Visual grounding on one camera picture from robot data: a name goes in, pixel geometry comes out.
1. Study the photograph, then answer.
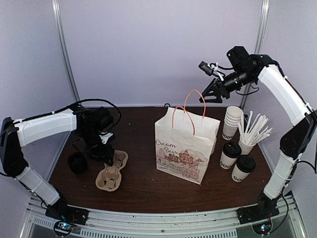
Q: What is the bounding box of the paper cup holding straws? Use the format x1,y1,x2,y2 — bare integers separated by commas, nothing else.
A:
238,139,255,155

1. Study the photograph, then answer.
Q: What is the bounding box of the white paper cup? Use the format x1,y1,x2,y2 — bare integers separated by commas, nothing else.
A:
231,164,250,182
219,149,241,170

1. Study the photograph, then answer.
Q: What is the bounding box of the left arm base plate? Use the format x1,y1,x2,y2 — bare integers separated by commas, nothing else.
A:
45,206,89,225

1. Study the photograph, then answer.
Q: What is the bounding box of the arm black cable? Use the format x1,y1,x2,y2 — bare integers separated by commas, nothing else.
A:
0,98,122,177
282,160,317,221

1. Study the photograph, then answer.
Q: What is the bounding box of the right aluminium wall post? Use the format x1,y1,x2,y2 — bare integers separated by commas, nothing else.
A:
240,0,270,110

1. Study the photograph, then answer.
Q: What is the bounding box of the black lid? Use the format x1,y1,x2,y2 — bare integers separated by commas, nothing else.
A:
222,141,242,158
236,155,256,173

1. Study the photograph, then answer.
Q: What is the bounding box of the aluminium wall post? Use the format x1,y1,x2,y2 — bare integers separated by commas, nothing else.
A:
240,0,270,110
52,0,80,101

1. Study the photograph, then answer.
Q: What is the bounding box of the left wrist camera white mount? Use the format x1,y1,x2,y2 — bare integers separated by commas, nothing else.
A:
99,132,115,144

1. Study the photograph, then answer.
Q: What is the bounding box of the left aluminium wall post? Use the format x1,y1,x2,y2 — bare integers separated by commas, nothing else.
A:
52,0,80,101

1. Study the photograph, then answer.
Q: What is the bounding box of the white paper takeout bag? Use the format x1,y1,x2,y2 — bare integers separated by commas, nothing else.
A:
155,89,221,185

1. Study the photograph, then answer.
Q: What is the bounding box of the aluminium front rail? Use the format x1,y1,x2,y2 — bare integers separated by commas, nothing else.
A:
24,190,304,238

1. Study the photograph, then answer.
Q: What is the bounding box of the cardboard two-cup carrier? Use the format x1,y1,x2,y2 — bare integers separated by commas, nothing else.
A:
95,150,128,192

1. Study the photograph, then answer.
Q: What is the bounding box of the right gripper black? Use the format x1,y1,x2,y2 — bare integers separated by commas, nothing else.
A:
200,67,255,103

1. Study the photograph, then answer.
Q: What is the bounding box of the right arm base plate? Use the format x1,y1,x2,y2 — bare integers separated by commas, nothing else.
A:
236,205,279,225

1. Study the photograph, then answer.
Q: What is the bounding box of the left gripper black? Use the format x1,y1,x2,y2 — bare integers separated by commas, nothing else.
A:
79,127,114,166

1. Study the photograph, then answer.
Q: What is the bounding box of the stack of black cup lids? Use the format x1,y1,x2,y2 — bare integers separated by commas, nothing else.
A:
67,151,88,174

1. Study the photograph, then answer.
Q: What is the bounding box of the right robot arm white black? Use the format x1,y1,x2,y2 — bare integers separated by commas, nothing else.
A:
200,46,317,219

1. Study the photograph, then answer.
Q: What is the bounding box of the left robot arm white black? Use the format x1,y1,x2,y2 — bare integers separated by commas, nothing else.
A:
0,105,114,220

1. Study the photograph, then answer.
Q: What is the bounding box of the bundle of white straws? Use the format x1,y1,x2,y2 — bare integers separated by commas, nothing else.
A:
237,111,272,146

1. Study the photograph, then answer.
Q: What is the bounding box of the stack of white paper cups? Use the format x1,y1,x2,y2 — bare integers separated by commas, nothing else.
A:
222,106,243,140

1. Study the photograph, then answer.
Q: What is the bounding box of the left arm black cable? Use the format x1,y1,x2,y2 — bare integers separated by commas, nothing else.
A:
0,98,122,177

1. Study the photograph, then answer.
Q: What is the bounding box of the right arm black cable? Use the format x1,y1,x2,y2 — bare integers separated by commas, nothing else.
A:
282,160,317,221

